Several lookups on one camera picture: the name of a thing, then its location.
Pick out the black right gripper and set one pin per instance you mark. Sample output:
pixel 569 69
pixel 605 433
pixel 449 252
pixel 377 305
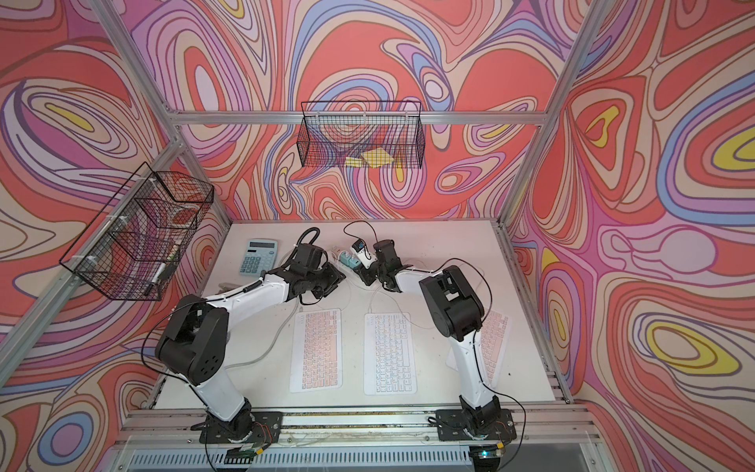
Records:
pixel 364 272

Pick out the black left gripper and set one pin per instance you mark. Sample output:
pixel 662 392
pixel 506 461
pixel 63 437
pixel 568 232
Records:
pixel 334 278

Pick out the teal charger adapter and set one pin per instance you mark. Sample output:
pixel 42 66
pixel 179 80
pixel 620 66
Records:
pixel 348 259

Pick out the pink keyboard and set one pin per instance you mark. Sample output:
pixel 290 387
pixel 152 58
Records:
pixel 316 362
pixel 494 339

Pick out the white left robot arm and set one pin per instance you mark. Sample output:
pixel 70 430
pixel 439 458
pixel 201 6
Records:
pixel 193 345

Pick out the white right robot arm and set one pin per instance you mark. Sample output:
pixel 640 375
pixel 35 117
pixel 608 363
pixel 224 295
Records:
pixel 458 315

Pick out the middle white keyboard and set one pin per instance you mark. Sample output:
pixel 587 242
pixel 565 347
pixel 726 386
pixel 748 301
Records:
pixel 389 364

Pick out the light blue calculator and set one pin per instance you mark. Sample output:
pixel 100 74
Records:
pixel 259 257

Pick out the yellow sticky notes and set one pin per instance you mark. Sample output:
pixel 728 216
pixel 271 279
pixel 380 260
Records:
pixel 372 158

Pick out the marker in left basket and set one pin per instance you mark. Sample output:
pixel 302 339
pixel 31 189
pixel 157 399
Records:
pixel 155 281

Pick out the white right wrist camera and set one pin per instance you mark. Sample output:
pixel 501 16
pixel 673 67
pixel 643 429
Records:
pixel 363 254

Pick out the back wall wire basket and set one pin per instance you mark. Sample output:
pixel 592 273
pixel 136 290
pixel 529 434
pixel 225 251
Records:
pixel 332 130

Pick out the wall wire basket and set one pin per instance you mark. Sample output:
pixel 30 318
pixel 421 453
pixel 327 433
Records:
pixel 150 219
pixel 332 130

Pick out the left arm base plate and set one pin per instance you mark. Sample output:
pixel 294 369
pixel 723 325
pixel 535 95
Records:
pixel 249 427

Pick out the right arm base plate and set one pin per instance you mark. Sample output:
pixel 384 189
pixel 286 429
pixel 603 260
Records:
pixel 455 425

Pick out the left wall wire basket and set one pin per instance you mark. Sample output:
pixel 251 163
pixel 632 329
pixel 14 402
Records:
pixel 150 219

